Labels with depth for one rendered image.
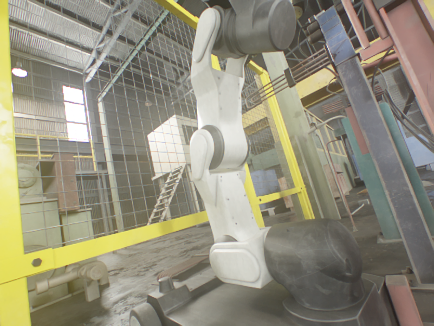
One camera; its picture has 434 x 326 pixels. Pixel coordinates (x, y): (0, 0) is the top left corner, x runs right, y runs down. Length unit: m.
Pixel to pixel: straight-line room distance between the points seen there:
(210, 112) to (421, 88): 0.51
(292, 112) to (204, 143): 2.15
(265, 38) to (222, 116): 0.23
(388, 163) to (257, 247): 0.62
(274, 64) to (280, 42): 2.36
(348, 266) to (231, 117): 0.49
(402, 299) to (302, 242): 0.27
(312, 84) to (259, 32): 13.10
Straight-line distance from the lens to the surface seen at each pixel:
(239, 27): 0.64
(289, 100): 2.74
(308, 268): 0.49
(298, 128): 2.62
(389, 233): 1.58
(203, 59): 0.69
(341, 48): 1.10
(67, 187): 2.46
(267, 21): 0.59
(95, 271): 1.85
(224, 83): 0.68
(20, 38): 14.29
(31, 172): 2.60
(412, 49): 0.67
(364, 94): 1.01
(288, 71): 1.05
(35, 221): 2.47
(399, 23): 0.70
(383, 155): 0.97
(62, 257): 0.73
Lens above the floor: 0.44
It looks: 10 degrees up
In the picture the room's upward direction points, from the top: 14 degrees counter-clockwise
